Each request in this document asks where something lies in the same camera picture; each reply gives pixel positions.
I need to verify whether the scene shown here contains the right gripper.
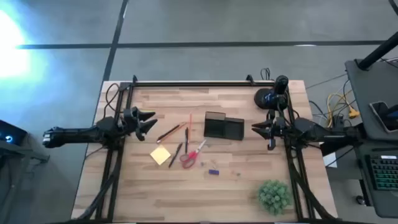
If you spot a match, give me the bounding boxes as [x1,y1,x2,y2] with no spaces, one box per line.
[251,116,290,151]

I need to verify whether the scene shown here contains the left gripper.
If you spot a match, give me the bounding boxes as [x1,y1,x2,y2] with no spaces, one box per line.
[123,106,159,142]

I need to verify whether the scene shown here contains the yellow sticky note pad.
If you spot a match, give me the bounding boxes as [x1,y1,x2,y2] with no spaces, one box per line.
[149,144,172,166]

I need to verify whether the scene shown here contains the black mesh desk organizer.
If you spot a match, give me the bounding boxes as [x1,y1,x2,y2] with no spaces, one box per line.
[203,111,245,141]

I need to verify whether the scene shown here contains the red-handled scissors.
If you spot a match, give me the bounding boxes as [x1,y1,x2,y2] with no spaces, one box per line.
[179,139,207,170]

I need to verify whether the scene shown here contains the black desk lamp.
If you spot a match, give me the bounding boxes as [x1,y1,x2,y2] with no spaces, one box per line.
[254,74,290,111]

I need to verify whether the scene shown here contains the green artificial plant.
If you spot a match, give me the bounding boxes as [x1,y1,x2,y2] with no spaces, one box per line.
[256,179,292,217]

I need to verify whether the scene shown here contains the white paper sheet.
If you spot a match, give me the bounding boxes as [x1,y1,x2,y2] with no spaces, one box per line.
[322,151,338,169]

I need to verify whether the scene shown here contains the black desk beam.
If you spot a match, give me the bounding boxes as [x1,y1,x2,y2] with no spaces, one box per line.
[320,136,368,156]

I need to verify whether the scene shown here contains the grey side desk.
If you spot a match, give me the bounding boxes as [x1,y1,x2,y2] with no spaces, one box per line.
[344,58,398,141]

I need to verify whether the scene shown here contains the smartphone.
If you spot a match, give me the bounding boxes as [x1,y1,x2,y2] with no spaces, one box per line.
[369,101,398,134]

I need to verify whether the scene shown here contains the backlit keyboard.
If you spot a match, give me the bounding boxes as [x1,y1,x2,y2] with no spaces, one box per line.
[364,154,398,192]

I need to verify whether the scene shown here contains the dark metal stand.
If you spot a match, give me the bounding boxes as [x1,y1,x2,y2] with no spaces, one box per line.
[0,139,50,224]

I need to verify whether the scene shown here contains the black device with blue light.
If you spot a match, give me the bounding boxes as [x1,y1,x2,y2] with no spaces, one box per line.
[0,119,28,146]

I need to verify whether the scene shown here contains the black pole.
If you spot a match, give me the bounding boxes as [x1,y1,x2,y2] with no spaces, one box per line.
[356,30,398,71]

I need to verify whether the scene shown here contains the grey keyboard desk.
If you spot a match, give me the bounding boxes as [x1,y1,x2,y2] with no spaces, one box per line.
[354,138,398,218]

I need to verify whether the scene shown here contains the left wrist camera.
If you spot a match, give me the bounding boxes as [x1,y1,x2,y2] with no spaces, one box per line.
[123,109,137,125]

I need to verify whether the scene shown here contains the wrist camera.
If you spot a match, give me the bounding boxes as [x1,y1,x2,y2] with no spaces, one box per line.
[123,109,137,125]
[275,118,289,133]

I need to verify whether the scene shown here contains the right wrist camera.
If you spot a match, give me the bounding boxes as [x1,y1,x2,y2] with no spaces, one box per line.
[275,118,289,133]

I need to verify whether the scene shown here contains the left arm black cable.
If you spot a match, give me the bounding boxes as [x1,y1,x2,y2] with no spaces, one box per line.
[104,82,121,119]

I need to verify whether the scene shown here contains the black aluminium table frame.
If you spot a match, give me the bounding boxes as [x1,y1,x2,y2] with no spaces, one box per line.
[70,74,338,223]

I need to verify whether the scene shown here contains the yellow cable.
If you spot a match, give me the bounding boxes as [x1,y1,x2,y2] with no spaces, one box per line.
[325,91,361,129]

